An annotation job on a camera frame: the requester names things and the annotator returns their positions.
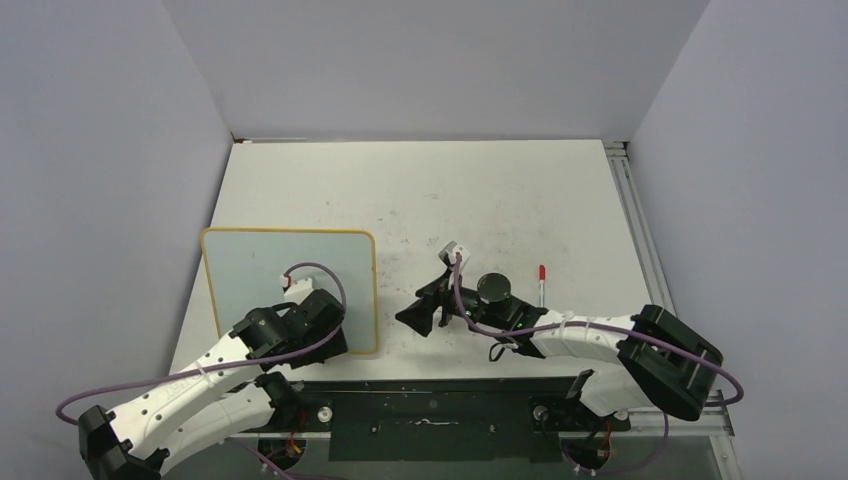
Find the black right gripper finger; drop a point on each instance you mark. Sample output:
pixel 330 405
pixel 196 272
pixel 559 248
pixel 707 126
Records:
pixel 419 316
pixel 438 287

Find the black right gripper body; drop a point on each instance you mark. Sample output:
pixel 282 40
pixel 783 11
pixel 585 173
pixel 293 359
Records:
pixel 470 302

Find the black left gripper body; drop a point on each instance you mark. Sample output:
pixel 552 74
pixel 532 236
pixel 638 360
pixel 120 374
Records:
pixel 332 347

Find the yellow framed whiteboard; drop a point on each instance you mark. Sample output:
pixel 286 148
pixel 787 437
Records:
pixel 246 267

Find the red capped whiteboard marker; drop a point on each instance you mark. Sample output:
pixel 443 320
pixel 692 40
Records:
pixel 542 285

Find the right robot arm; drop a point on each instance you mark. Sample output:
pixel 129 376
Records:
pixel 656 359

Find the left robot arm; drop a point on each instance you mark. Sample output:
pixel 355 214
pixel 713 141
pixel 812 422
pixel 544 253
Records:
pixel 233 387

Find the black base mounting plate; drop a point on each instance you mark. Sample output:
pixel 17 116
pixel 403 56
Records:
pixel 454 420

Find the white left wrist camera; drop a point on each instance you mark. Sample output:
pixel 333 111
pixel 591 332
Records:
pixel 296 291

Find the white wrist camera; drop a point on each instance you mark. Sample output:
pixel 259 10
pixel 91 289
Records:
pixel 296 291
pixel 454 255

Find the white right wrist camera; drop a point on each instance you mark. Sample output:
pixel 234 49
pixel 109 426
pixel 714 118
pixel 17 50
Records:
pixel 454 255

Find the aluminium frame rail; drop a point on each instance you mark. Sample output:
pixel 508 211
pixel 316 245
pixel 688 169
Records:
pixel 570 205

